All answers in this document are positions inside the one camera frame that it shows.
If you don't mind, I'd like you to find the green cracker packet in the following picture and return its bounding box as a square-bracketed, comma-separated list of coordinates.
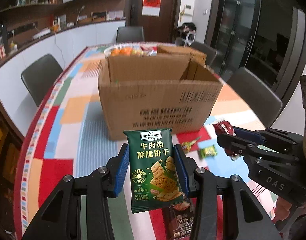
[123, 129, 186, 214]

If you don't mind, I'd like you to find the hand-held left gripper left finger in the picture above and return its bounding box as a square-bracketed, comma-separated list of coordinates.
[21, 142, 129, 240]

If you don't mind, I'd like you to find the dark brown cracker packet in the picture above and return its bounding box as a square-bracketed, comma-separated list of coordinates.
[162, 197, 196, 240]

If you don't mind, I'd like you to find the brown cardboard box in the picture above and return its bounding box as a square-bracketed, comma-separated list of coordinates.
[98, 54, 224, 142]

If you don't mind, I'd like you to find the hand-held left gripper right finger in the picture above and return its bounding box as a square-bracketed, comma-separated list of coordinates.
[173, 144, 278, 240]

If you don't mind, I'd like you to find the gold green wrapped candy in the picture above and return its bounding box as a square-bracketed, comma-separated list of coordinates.
[182, 136, 202, 153]

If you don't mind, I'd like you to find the dark brown door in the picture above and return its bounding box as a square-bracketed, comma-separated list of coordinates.
[125, 0, 180, 43]

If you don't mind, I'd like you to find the white fruit bowl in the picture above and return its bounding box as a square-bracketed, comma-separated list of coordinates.
[103, 44, 156, 57]

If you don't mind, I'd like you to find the red wall calendar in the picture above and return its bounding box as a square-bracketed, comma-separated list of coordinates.
[142, 0, 163, 16]

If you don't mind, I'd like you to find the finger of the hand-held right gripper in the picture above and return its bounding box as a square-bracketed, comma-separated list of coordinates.
[234, 127, 303, 153]
[217, 133, 258, 157]

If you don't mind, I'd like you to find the dark red snack packet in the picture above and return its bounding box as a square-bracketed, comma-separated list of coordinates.
[212, 121, 241, 161]

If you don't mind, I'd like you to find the black framed glass door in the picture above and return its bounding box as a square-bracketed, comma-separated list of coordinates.
[213, 0, 262, 75]

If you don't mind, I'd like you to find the white stool with dark bag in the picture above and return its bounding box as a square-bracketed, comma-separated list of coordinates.
[177, 23, 196, 47]

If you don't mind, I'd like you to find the white tray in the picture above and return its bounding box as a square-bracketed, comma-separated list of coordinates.
[31, 29, 51, 39]

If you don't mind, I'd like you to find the person's right hand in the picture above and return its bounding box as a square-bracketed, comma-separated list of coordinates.
[277, 195, 297, 224]

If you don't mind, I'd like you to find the grey dining chair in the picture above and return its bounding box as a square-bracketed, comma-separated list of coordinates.
[190, 41, 217, 67]
[20, 54, 64, 108]
[227, 67, 283, 128]
[116, 26, 144, 43]

